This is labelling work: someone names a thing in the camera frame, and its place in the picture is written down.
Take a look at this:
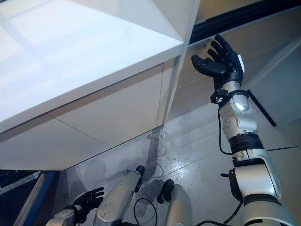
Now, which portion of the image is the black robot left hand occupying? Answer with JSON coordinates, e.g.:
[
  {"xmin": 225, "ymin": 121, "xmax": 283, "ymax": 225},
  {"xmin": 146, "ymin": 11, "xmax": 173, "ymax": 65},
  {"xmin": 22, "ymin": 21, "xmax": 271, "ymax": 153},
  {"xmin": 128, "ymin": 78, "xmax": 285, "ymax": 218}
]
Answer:
[{"xmin": 71, "ymin": 187, "xmax": 105, "ymax": 213}]

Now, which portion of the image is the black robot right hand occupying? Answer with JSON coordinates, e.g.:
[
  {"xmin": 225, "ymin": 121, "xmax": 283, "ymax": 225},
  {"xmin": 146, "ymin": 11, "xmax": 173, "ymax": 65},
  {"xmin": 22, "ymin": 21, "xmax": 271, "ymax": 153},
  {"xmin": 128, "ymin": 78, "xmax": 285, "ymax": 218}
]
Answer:
[{"xmin": 191, "ymin": 34, "xmax": 246, "ymax": 83}]

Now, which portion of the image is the fridge drawer front panel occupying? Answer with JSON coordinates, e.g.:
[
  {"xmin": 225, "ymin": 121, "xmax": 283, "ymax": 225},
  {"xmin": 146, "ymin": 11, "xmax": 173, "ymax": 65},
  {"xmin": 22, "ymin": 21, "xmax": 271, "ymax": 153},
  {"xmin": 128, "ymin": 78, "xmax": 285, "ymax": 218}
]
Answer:
[{"xmin": 175, "ymin": 22, "xmax": 301, "ymax": 91}]

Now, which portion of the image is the stainless steel fridge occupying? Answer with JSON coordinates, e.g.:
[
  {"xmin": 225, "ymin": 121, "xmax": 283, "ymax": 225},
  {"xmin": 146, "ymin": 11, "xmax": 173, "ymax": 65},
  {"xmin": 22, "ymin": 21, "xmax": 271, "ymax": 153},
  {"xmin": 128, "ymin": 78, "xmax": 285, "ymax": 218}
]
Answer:
[{"xmin": 164, "ymin": 0, "xmax": 301, "ymax": 151}]

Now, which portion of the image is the robot left leg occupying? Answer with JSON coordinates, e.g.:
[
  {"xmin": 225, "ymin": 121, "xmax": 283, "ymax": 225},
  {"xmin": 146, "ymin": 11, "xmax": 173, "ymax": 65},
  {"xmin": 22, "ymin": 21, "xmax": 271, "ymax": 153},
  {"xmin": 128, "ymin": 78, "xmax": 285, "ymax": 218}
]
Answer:
[{"xmin": 94, "ymin": 165, "xmax": 146, "ymax": 226}]

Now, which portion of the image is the white counter cabinet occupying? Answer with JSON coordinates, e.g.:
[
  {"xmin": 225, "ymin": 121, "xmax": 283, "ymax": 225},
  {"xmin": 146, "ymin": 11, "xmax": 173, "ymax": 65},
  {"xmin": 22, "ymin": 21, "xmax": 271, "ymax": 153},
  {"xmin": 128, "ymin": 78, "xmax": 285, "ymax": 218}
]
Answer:
[{"xmin": 0, "ymin": 0, "xmax": 189, "ymax": 171}]

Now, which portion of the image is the tall white cabinet panel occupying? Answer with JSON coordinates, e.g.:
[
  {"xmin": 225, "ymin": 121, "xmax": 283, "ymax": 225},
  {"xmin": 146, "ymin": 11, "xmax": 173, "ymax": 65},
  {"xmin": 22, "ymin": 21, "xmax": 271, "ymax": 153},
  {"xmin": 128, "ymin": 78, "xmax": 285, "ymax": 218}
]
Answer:
[{"xmin": 70, "ymin": 0, "xmax": 200, "ymax": 132}]

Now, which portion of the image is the black zip tie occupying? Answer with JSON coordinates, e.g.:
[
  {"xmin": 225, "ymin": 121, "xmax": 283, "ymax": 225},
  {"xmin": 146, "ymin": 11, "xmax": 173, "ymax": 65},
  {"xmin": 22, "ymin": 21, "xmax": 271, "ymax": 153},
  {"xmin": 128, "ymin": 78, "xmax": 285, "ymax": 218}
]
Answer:
[{"xmin": 265, "ymin": 145, "xmax": 300, "ymax": 152}]

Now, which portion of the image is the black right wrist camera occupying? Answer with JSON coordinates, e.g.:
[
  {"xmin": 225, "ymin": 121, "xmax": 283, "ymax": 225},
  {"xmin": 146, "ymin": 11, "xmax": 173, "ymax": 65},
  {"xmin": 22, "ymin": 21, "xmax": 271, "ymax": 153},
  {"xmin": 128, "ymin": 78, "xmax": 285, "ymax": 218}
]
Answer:
[{"xmin": 210, "ymin": 89, "xmax": 230, "ymax": 104}]

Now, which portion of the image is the thin black floor cable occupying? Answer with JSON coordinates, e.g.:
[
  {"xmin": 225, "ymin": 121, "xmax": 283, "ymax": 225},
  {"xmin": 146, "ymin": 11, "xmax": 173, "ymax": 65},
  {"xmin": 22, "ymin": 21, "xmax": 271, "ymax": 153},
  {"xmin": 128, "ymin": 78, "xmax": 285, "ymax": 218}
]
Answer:
[{"xmin": 135, "ymin": 162, "xmax": 166, "ymax": 219}]

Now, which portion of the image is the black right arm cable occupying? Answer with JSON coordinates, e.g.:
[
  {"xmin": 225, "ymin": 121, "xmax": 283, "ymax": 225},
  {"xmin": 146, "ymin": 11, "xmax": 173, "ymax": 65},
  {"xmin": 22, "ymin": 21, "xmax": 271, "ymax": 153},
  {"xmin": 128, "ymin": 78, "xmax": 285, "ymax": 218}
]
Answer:
[{"xmin": 217, "ymin": 107, "xmax": 236, "ymax": 155}]

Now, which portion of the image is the blue metal frame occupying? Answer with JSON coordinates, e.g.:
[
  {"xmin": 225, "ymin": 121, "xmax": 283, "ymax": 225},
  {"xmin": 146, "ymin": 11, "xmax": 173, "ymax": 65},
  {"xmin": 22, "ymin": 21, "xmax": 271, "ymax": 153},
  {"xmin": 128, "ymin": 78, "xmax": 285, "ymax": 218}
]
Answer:
[{"xmin": 0, "ymin": 169, "xmax": 58, "ymax": 226}]

